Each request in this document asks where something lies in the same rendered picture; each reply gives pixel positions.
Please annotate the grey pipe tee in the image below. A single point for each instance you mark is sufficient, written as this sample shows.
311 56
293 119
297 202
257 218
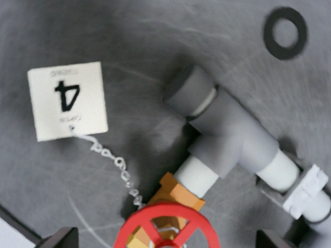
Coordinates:
228 134

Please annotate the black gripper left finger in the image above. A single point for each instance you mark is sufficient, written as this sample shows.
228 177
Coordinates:
65 237

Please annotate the dark grey rubber ring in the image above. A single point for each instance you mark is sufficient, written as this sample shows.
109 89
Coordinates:
267 39

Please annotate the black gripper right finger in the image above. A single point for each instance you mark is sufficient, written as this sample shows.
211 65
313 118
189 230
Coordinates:
269 239

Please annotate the white tag on silver chain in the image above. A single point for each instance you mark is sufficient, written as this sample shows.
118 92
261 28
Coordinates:
71 97

